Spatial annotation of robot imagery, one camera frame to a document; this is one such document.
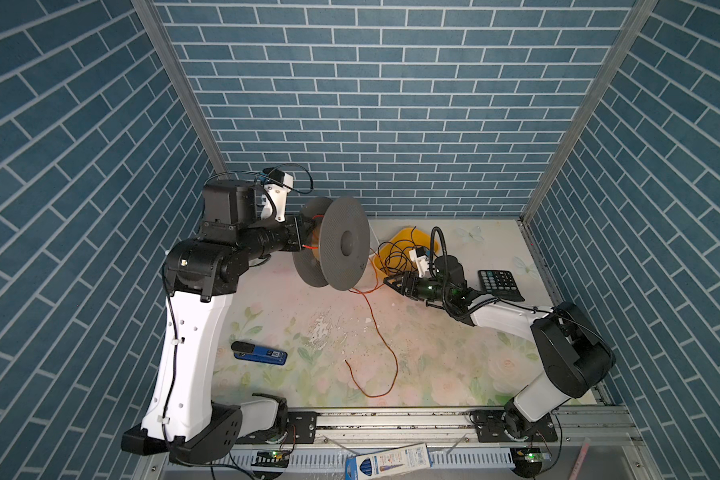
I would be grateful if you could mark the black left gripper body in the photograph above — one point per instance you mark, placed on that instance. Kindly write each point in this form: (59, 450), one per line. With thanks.
(267, 237)

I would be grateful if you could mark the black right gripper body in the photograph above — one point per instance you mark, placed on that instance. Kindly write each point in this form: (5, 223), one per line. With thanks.
(425, 289)

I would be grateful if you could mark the dark grey perforated spool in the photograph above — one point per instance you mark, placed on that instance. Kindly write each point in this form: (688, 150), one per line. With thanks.
(339, 246)

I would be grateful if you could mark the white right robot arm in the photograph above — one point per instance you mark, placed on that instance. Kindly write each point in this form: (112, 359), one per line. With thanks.
(574, 356)

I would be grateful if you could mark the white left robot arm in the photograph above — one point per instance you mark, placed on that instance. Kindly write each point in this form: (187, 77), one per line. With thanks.
(199, 279)

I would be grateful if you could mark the black desk calculator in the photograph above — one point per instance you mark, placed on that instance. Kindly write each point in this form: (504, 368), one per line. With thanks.
(501, 284)

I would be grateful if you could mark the yellow plastic tub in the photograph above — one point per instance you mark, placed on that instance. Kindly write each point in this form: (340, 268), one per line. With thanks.
(391, 256)

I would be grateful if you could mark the blue black utility knife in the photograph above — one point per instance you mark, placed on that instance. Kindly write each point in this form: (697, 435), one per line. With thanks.
(258, 354)

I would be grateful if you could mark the white blue pen box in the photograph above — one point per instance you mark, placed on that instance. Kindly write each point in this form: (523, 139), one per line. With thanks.
(387, 463)

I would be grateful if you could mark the pink pencil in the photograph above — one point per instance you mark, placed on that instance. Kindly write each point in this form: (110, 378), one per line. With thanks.
(578, 464)

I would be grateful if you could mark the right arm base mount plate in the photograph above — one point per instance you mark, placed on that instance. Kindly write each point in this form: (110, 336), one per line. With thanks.
(492, 426)

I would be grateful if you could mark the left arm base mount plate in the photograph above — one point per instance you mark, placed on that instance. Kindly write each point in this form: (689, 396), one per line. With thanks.
(295, 427)

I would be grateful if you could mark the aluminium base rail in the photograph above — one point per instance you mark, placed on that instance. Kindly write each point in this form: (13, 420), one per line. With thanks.
(617, 449)

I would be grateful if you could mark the metal frame corner post left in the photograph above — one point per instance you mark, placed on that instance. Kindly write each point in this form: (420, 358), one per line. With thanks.
(151, 21)

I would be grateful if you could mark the metal frame corner post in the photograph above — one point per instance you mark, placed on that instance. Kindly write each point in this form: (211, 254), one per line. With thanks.
(151, 21)
(633, 24)

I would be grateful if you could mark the metal frame corner post right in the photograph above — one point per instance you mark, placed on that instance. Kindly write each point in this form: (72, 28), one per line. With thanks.
(633, 24)

